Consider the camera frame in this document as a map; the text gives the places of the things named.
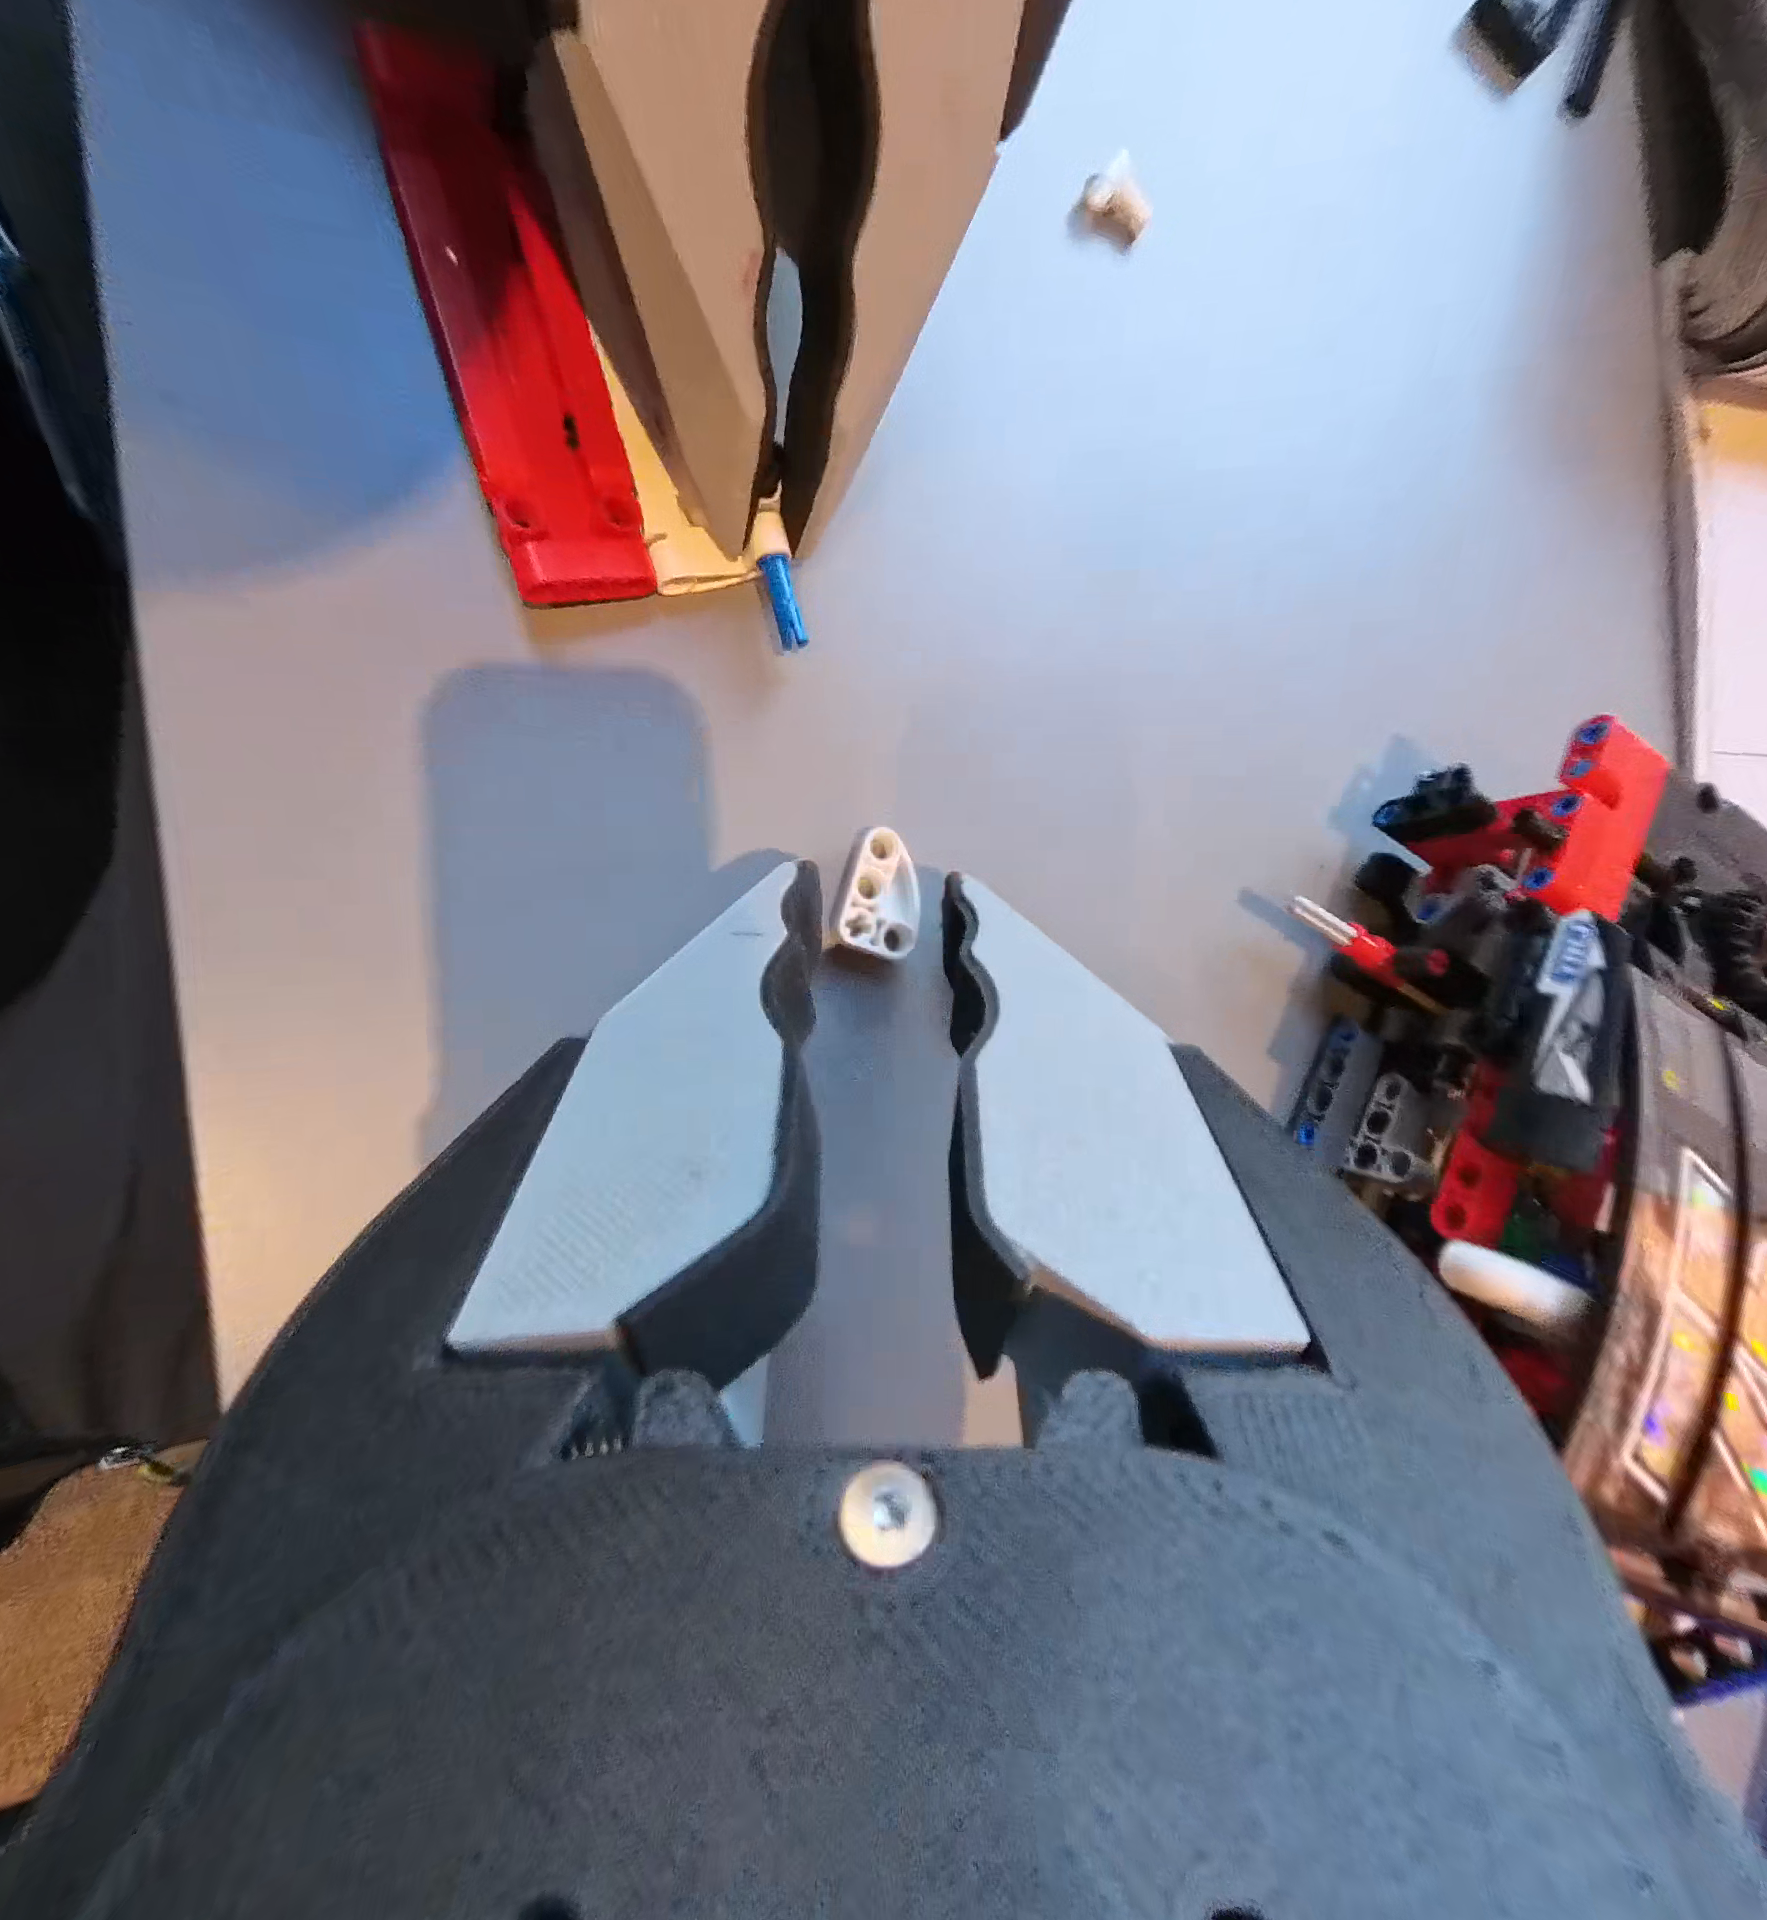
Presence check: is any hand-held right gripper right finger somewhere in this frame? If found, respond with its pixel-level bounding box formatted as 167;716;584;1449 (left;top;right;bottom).
943;872;1316;1383

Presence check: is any black L-shaped beam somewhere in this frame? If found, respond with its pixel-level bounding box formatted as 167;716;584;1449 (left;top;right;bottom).
1458;0;1583;90

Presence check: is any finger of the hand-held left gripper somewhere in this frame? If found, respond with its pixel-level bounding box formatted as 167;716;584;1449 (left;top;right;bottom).
527;0;787;559
776;0;1075;559

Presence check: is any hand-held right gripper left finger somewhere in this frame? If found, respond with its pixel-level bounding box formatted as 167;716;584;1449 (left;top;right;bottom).
445;857;825;1386

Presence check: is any grey desk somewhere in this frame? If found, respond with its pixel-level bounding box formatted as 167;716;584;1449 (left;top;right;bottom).
65;0;1701;1442

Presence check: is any long black flat tile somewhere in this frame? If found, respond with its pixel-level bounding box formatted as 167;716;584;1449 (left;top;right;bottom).
1557;0;1629;122

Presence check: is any instruction booklet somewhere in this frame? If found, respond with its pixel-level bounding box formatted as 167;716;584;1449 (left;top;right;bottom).
1630;0;1767;849

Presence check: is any red and white panel assembly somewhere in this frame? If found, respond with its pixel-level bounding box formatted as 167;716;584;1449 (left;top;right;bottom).
357;18;766;607

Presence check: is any small white connector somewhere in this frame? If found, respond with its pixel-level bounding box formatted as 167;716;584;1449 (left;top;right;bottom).
1081;149;1157;245

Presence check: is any white curved brick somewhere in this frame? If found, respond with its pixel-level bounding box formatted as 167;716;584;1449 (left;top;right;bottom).
824;824;925;960

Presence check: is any partly built toy car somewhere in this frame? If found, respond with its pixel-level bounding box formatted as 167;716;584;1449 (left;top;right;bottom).
1279;711;1767;1698

